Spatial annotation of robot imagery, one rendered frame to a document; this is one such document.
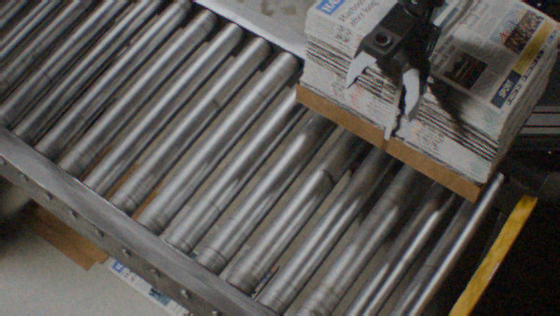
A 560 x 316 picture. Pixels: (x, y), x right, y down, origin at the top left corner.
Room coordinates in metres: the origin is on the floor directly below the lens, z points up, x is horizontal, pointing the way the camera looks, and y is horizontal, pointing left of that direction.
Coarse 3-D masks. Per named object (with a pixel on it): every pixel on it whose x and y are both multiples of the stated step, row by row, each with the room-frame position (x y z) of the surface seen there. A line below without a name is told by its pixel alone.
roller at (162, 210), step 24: (264, 72) 1.03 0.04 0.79; (288, 72) 1.03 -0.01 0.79; (264, 96) 0.97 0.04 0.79; (240, 120) 0.92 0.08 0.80; (216, 144) 0.87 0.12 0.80; (192, 168) 0.82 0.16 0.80; (216, 168) 0.84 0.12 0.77; (168, 192) 0.77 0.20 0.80; (192, 192) 0.78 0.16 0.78; (144, 216) 0.72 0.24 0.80; (168, 216) 0.73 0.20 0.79
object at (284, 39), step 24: (192, 0) 1.21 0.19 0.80; (216, 0) 1.21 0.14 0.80; (240, 24) 1.14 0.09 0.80; (264, 24) 1.14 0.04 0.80; (240, 48) 1.14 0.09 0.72; (288, 48) 1.08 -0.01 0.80; (504, 168) 0.82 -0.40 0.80; (528, 168) 0.82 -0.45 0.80; (504, 192) 0.80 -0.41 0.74; (528, 192) 0.77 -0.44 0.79
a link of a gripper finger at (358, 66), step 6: (360, 54) 0.86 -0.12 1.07; (366, 54) 0.86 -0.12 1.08; (354, 60) 0.86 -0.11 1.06; (360, 60) 0.85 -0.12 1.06; (366, 60) 0.85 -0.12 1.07; (372, 60) 0.85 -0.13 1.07; (354, 66) 0.85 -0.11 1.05; (360, 66) 0.85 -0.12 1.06; (366, 66) 0.84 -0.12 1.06; (348, 72) 0.85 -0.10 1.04; (354, 72) 0.84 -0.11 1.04; (360, 72) 0.84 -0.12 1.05; (348, 78) 0.84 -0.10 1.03; (354, 78) 0.84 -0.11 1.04; (348, 84) 0.84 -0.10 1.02
